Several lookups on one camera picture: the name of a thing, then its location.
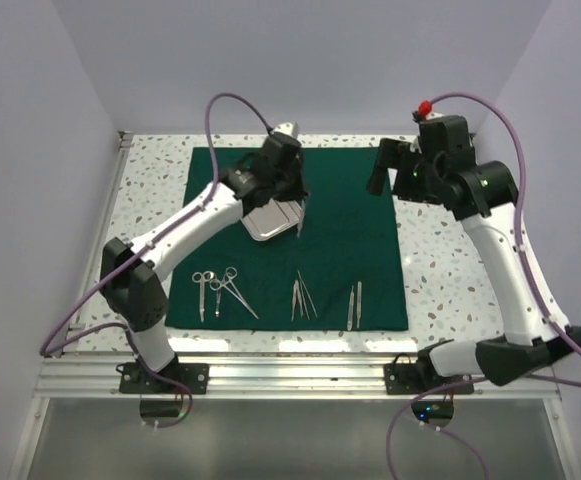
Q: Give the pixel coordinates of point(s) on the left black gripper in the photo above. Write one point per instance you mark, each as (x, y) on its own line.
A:
(300, 189)

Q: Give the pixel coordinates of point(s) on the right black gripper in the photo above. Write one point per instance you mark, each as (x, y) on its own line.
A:
(400, 154)

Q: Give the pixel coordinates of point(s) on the stainless steel instrument tray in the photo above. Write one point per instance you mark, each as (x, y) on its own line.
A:
(271, 220)

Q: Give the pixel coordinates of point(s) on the long steel curved forceps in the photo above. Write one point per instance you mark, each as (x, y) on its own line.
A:
(229, 276)

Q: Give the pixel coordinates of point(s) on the steel tweezers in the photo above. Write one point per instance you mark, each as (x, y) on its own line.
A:
(306, 304)
(294, 299)

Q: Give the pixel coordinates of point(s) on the dark green surgical cloth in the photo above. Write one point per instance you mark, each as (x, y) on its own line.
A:
(348, 236)

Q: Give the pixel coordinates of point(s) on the small steel hemostat clamp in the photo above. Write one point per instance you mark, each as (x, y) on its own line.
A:
(217, 287)

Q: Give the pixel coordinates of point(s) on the steel surgical scissors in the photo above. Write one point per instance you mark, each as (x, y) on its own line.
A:
(201, 278)

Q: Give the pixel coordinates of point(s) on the steel scalpel handle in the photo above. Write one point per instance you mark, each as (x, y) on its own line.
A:
(359, 309)
(350, 312)

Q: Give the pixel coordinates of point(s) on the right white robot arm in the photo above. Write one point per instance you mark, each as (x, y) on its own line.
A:
(536, 332)

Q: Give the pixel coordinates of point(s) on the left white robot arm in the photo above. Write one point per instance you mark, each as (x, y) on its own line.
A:
(132, 272)

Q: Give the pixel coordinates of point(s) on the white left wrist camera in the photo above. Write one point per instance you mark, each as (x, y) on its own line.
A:
(290, 129)

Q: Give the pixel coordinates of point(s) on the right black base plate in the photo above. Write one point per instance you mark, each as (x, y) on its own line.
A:
(407, 375)

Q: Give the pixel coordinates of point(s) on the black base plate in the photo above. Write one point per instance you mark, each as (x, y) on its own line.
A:
(136, 380)
(407, 375)

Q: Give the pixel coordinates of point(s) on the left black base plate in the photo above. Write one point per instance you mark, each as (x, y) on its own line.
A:
(136, 380)

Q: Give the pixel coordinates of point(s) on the aluminium rail frame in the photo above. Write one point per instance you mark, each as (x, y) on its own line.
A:
(80, 426)

